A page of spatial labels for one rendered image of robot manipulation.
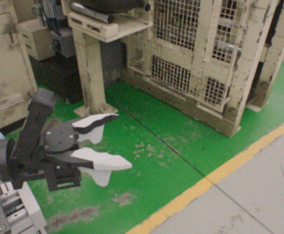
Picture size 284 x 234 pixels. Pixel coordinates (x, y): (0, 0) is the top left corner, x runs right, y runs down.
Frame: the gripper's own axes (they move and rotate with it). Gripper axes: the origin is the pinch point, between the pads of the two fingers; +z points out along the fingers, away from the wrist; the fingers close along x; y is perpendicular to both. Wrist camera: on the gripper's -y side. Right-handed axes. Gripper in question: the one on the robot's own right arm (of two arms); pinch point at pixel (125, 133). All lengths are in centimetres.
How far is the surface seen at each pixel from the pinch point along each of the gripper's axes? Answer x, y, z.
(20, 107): -153, 68, -60
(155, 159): -100, 94, 31
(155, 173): -89, 95, 29
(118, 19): -138, 7, 16
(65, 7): -134, -2, -14
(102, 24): -113, 5, 5
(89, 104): -157, 74, -9
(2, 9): -149, 0, -52
